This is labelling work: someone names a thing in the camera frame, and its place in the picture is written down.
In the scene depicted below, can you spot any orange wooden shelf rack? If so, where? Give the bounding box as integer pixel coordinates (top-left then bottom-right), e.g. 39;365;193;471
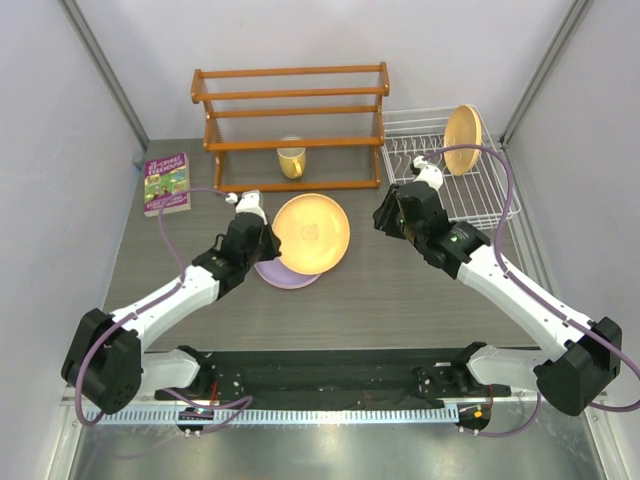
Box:
190;62;391;192

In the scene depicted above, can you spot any lilac plate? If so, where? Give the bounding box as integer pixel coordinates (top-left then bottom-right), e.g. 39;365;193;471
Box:
254;258;320;290

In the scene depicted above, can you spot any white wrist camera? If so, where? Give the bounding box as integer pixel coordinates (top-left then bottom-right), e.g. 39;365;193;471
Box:
235;190;268;225
410;156;444;192

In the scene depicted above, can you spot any purple children's book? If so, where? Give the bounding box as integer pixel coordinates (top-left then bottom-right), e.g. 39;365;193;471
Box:
143;152;191;217

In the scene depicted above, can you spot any white slotted cable duct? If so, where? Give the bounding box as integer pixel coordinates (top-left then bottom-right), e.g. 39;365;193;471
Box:
100;404;459;426

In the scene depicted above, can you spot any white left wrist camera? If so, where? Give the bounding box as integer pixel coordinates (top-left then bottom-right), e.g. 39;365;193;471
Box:
235;190;268;225

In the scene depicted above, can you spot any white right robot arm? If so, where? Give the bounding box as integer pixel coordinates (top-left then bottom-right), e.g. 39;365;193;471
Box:
373;181;622;416

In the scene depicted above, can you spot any yellow mug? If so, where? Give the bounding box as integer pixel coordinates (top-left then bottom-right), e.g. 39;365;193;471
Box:
277;147;306;180

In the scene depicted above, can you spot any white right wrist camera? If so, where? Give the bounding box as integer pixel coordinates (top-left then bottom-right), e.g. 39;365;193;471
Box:
410;156;444;192

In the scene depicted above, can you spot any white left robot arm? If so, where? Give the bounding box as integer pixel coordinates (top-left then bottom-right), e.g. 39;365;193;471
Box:
61;212;280;414

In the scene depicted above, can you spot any white wire dish rack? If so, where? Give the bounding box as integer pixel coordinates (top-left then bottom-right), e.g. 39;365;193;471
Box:
380;105;521;224

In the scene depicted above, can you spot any yellow plate with logo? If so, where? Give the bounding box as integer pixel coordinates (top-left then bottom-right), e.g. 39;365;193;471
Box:
273;193;351;275

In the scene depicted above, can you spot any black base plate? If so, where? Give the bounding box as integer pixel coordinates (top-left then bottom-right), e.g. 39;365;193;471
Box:
154;340;516;414

